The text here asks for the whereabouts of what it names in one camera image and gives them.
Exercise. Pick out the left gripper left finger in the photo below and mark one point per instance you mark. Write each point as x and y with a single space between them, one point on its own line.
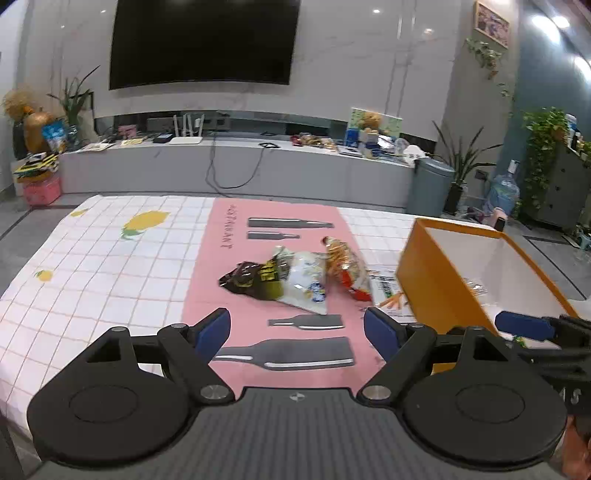
126 397

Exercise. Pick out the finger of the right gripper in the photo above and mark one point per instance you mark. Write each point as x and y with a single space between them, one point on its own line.
535 328

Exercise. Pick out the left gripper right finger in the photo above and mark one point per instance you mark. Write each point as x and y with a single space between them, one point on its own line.
468 399

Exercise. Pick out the red orange fries snack bag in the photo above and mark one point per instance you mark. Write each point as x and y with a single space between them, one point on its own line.
345 266

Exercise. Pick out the dark green snack bag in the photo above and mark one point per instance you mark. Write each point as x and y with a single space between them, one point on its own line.
259 281

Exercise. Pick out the white blue snack bag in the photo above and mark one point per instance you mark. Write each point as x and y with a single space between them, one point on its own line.
303 277

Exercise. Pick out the person's right hand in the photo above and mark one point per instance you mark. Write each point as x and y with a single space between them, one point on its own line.
572 455

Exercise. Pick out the orange white cardboard box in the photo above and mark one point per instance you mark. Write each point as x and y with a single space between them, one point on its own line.
456 274

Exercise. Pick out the blue water jug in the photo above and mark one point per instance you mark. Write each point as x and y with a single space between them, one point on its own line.
504 191

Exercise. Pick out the grey cabinet with plants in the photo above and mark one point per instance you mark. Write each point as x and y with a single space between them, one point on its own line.
557 178

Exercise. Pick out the pink and white tablecloth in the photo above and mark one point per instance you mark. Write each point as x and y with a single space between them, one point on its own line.
146 262

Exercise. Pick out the grey blue trash bin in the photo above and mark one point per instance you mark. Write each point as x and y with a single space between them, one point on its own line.
430 187

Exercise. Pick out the potted plant by bin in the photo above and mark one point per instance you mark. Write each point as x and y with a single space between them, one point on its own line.
463 158

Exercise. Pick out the pink storage basket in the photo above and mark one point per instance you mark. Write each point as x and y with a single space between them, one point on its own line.
44 193

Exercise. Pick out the teddy bear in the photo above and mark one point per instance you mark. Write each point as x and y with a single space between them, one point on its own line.
370 121

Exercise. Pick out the white wifi router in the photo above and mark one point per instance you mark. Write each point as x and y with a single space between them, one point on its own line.
187 130

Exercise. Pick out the hanging ivy vine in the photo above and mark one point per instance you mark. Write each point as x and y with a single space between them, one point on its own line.
494 63

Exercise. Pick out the blue snack bag on console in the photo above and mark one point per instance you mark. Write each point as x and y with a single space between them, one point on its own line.
54 134

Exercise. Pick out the grey tv console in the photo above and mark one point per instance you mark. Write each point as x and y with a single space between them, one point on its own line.
239 167

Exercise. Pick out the golden vase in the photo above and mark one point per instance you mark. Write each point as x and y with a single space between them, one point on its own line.
33 136

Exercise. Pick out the green plant in vase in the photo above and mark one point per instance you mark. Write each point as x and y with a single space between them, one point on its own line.
77 103

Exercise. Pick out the dried flower bouquet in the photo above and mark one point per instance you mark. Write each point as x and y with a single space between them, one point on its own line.
18 103

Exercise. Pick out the framed picture on wall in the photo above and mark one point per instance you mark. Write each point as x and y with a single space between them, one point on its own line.
492 25

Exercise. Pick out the black wall television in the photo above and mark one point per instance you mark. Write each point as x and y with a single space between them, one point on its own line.
160 42

